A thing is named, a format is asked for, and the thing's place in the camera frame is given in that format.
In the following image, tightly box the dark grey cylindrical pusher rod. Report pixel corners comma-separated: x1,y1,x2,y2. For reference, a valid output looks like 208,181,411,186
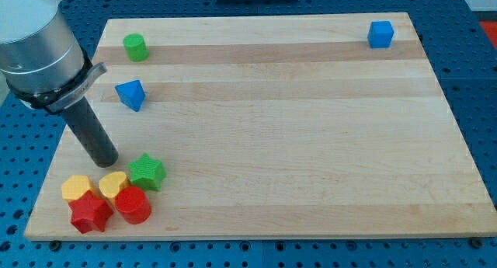
61,97,119,168

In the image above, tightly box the black clamp with metal lever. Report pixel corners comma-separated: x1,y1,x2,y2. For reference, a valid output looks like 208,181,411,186
6,51,106,113

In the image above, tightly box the green star block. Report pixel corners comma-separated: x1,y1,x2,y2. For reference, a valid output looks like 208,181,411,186
127,153,167,191

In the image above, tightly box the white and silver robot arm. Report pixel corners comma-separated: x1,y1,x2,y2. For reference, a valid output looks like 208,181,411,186
1,0,118,168

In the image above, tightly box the yellow heart block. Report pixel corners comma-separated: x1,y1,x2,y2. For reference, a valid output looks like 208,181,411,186
99,171,130,206

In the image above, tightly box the red star block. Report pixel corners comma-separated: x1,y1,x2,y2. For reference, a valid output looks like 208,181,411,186
68,190,113,234

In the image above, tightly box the blue triangular prism block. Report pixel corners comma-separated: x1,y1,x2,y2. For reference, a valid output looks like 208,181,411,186
115,80,146,112

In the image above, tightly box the yellow hexagon block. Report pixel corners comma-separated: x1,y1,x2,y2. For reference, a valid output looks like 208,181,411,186
61,175,99,203

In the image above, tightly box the green cylinder block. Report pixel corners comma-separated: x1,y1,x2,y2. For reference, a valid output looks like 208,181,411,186
123,33,149,62

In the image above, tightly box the red cylinder block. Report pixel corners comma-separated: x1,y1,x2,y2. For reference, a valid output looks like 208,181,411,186
115,186,151,224

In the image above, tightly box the light wooden board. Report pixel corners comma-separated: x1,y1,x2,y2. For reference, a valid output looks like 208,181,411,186
25,12,496,241

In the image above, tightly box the blue cube block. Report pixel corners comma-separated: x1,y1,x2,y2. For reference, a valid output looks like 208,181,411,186
367,21,394,49

